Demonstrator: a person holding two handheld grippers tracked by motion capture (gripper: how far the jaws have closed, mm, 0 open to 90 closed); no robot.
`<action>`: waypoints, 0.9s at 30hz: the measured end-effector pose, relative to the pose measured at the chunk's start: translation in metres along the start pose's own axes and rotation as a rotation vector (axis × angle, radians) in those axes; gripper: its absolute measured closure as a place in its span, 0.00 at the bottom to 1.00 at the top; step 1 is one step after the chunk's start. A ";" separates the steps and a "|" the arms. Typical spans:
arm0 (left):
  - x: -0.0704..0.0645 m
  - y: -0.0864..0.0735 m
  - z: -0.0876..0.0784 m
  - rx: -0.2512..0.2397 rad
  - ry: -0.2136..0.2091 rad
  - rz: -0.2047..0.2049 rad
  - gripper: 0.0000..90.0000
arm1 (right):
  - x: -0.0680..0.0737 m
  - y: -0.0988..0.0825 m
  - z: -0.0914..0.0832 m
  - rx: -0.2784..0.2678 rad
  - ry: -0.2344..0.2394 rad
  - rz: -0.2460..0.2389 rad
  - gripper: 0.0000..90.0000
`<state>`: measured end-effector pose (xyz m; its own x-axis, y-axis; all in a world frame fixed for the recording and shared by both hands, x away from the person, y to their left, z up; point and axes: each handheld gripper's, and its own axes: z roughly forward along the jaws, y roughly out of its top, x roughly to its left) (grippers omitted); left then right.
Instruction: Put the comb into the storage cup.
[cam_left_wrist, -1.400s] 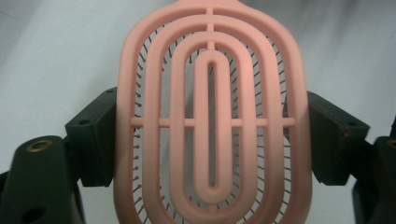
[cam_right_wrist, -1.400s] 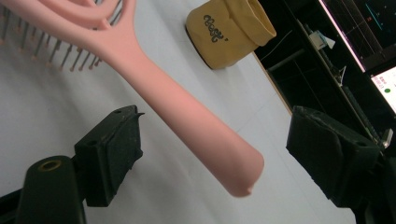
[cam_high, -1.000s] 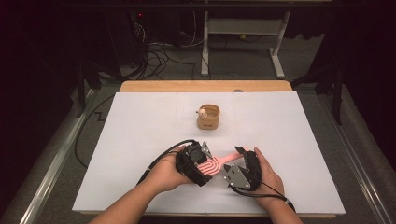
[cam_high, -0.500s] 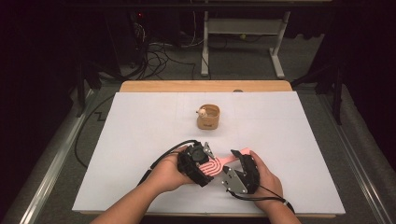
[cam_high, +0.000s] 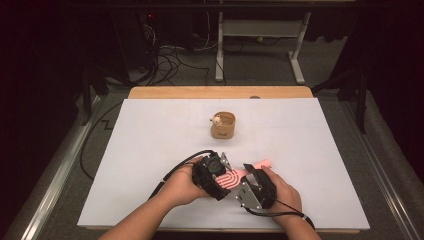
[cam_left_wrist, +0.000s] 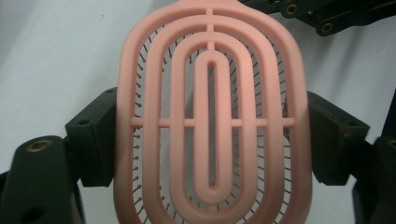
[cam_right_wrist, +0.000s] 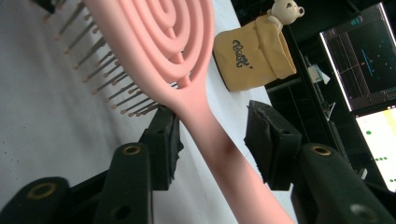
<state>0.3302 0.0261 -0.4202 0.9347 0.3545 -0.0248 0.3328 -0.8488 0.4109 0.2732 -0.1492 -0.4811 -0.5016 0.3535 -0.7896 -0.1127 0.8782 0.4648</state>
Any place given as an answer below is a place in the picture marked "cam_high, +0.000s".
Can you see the wooden table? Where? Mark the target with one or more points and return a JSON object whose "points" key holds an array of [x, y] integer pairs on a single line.
{"points": [[200, 92]]}

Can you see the aluminium rail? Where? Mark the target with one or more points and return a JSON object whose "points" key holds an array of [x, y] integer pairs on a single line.
{"points": [[383, 180], [56, 180]]}

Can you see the pink hairbrush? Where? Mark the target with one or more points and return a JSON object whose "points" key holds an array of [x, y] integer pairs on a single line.
{"points": [[230, 178]]}

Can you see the black stand legs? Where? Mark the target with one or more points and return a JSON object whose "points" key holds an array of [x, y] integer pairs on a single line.
{"points": [[96, 83], [350, 83]]}

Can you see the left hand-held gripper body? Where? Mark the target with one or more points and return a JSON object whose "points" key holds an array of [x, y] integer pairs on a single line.
{"points": [[206, 173]]}

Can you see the person's left hand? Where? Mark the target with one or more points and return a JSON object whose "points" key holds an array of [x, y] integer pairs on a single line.
{"points": [[180, 186]]}

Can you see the small yellow-green ball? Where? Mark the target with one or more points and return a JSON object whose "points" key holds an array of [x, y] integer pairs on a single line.
{"points": [[260, 39]]}

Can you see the person's right hand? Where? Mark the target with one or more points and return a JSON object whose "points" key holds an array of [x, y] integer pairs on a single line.
{"points": [[286, 200]]}

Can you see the dark computer case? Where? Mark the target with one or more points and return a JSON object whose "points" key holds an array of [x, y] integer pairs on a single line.
{"points": [[140, 36]]}

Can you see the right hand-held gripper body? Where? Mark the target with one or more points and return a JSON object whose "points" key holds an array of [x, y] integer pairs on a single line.
{"points": [[263, 196]]}

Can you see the white metal stand frame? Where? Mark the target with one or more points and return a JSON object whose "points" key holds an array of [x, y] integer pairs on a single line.
{"points": [[263, 28]]}

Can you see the tan holder with bear figure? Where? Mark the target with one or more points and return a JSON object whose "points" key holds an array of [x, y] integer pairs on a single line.
{"points": [[224, 130]]}

